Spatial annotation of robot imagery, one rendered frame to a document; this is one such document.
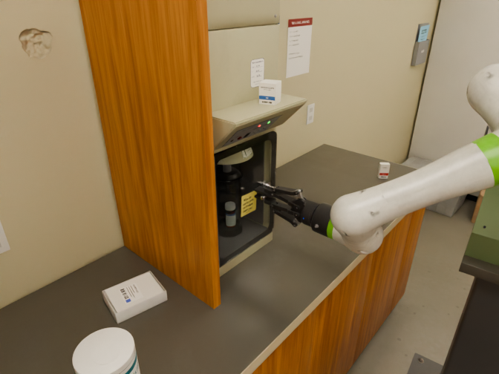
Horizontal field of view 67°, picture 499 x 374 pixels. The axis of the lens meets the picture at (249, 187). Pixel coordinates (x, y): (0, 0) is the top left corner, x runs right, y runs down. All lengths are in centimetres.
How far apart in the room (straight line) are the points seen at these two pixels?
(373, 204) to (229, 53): 53
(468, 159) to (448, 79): 299
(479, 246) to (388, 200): 70
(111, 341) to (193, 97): 59
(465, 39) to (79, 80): 323
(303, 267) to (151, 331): 54
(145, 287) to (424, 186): 85
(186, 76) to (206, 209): 34
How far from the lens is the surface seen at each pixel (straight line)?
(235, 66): 108
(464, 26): 387
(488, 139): 99
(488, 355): 187
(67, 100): 129
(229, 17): 105
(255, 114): 101
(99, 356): 96
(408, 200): 94
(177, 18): 91
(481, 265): 158
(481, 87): 107
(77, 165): 135
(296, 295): 126
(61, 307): 134
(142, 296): 123
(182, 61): 91
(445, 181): 95
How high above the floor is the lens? 180
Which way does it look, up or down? 27 degrees down
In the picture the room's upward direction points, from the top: straight up
